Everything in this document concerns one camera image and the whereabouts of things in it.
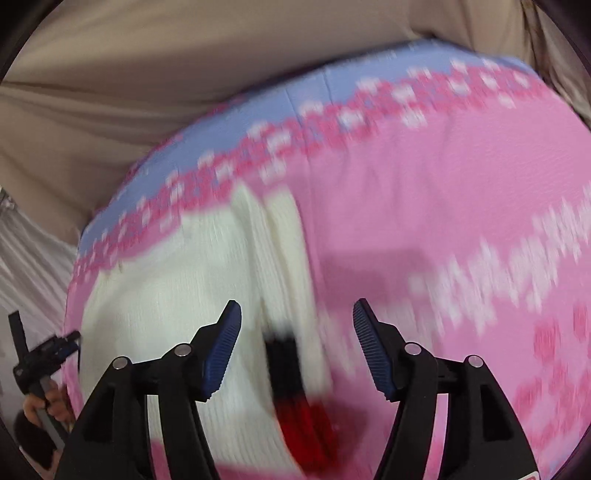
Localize white sheer curtain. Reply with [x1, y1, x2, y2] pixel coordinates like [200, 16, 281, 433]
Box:
[0, 185, 81, 416]

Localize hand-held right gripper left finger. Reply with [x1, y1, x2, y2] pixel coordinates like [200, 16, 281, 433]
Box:
[53, 299, 243, 480]

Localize beige cloth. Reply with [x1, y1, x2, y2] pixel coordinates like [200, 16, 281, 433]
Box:
[0, 0, 591, 250]

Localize white knit sweater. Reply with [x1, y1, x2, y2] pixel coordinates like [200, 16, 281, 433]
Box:
[76, 185, 342, 476]

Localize person's left hand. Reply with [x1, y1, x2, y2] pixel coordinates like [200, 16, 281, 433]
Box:
[23, 385, 77, 432]

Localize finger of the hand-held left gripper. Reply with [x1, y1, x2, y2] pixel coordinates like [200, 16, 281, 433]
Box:
[8, 311, 31, 370]
[42, 330, 82, 366]

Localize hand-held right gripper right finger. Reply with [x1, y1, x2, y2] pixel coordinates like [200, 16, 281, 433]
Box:
[352, 298, 541, 480]

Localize pink floral bedsheet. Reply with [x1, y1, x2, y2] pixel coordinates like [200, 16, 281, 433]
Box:
[65, 39, 591, 480]

